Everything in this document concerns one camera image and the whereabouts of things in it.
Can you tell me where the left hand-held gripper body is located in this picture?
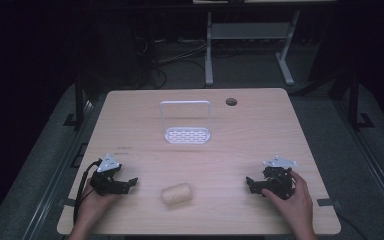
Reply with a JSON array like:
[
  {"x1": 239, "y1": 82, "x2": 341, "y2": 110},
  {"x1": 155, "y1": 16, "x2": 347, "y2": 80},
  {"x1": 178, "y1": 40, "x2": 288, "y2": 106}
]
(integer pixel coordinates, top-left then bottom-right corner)
[{"x1": 89, "y1": 153, "x2": 131, "y2": 197}]

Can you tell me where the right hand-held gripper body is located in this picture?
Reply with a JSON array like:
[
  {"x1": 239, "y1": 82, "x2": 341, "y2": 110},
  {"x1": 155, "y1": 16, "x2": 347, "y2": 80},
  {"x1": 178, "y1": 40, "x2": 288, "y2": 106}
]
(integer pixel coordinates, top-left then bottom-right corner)
[{"x1": 260, "y1": 155, "x2": 298, "y2": 201}]

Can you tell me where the person's right hand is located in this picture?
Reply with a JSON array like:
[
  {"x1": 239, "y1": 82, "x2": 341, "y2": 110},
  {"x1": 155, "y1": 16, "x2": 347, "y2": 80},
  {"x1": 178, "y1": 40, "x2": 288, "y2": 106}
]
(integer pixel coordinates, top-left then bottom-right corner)
[{"x1": 261, "y1": 168, "x2": 315, "y2": 232}]

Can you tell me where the beige twine roll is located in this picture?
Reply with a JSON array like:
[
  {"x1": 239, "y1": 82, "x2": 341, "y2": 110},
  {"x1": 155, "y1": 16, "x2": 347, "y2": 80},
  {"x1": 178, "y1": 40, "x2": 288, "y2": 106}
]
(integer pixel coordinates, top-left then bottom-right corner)
[{"x1": 161, "y1": 182, "x2": 194, "y2": 206}]

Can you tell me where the grey tape strip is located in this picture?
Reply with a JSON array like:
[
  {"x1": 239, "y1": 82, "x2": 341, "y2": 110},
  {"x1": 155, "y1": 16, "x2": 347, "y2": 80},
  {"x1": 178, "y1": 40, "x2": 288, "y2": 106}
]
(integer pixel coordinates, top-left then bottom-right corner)
[
  {"x1": 316, "y1": 197, "x2": 342, "y2": 208},
  {"x1": 57, "y1": 198, "x2": 77, "y2": 208}
]

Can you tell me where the black metal stand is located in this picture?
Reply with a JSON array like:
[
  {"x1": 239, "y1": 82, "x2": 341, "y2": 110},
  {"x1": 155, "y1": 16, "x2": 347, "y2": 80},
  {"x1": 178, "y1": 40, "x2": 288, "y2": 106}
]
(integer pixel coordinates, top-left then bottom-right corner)
[
  {"x1": 346, "y1": 71, "x2": 376, "y2": 132},
  {"x1": 63, "y1": 74, "x2": 91, "y2": 131}
]

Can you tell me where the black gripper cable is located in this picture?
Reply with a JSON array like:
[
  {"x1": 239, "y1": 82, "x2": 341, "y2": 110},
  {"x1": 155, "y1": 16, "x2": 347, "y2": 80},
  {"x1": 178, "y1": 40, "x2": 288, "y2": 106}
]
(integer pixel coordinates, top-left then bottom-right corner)
[{"x1": 73, "y1": 159, "x2": 103, "y2": 225}]

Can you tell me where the white metal desk frame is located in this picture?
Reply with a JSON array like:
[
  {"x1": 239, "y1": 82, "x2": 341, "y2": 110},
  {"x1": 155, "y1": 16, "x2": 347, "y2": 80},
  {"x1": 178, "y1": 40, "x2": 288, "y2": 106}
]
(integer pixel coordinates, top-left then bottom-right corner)
[{"x1": 204, "y1": 9, "x2": 302, "y2": 87}]

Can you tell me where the person's left hand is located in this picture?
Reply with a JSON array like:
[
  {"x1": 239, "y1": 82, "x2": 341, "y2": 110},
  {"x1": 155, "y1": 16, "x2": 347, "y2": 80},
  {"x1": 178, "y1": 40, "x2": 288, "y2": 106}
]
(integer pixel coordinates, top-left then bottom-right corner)
[{"x1": 75, "y1": 182, "x2": 122, "y2": 231}]

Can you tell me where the bundle of floor cables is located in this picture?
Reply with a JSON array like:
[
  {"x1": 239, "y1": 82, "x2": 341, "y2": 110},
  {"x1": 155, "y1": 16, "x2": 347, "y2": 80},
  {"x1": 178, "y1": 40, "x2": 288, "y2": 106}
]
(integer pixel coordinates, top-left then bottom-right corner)
[{"x1": 134, "y1": 35, "x2": 208, "y2": 89}]

